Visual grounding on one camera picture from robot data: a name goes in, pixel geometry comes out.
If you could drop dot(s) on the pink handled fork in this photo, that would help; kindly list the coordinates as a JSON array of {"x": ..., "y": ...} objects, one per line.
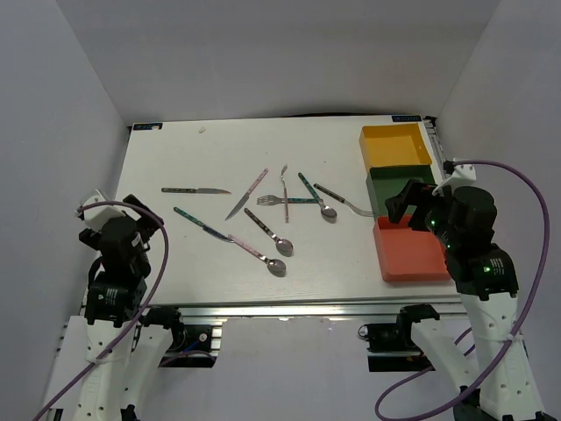
[{"x": 285, "y": 192}]

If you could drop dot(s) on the yellow container box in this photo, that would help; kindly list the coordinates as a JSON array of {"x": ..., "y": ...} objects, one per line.
[{"x": 393, "y": 146}]

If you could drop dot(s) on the green handled spoon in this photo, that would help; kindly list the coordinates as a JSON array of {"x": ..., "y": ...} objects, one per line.
[{"x": 328, "y": 213}]

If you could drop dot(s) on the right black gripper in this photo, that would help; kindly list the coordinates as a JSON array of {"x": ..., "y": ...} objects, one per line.
[{"x": 415, "y": 193}]

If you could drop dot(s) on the green handled knife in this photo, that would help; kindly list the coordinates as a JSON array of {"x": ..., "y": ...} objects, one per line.
[{"x": 206, "y": 228}]

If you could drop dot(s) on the green container box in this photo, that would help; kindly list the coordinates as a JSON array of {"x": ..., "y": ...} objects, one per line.
[{"x": 385, "y": 182}]

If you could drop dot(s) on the dark handled knife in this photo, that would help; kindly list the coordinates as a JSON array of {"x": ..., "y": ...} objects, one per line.
[{"x": 211, "y": 191}]

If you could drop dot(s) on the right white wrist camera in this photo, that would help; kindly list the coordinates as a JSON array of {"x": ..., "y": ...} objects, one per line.
[{"x": 455, "y": 175}]

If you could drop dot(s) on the pink handled knife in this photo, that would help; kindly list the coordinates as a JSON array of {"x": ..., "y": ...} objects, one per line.
[{"x": 246, "y": 195}]

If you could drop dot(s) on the blue table sticker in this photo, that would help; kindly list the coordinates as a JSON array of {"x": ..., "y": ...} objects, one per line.
[
  {"x": 147, "y": 126},
  {"x": 406, "y": 118}
]

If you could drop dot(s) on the orange container box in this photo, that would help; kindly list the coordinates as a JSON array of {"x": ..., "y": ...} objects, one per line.
[{"x": 408, "y": 256}]

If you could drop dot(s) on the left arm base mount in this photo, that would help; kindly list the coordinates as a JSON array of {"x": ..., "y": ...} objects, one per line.
[{"x": 191, "y": 344}]

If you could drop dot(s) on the dark handled spoon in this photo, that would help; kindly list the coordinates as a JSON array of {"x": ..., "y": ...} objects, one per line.
[{"x": 283, "y": 246}]

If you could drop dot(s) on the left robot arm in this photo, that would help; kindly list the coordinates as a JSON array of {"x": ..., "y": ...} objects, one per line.
[{"x": 114, "y": 378}]

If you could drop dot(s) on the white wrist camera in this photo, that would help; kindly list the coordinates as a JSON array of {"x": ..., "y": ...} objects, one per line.
[
  {"x": 455, "y": 175},
  {"x": 97, "y": 217}
]

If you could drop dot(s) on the aluminium table frame rail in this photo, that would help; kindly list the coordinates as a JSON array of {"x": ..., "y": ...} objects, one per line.
[{"x": 364, "y": 310}]

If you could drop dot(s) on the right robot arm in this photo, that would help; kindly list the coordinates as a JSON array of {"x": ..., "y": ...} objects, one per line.
[{"x": 462, "y": 219}]

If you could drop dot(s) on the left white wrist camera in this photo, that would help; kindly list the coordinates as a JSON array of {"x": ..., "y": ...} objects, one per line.
[{"x": 97, "y": 217}]

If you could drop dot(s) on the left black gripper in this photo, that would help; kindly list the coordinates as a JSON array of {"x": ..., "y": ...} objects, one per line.
[{"x": 148, "y": 224}]

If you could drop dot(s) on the left blue table sticker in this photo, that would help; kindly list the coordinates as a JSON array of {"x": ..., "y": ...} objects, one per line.
[{"x": 147, "y": 126}]

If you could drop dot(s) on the dark handled fork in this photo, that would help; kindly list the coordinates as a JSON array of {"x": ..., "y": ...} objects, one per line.
[{"x": 354, "y": 208}]

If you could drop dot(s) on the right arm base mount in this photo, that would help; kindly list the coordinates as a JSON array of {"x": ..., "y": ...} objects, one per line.
[{"x": 390, "y": 346}]

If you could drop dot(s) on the right blue table sticker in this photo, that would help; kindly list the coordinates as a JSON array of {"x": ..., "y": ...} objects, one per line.
[{"x": 406, "y": 118}]

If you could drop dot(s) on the pink handled spoon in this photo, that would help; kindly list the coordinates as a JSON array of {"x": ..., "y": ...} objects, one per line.
[{"x": 275, "y": 266}]

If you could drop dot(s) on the green handled fork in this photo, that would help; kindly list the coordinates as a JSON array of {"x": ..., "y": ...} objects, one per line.
[{"x": 270, "y": 200}]

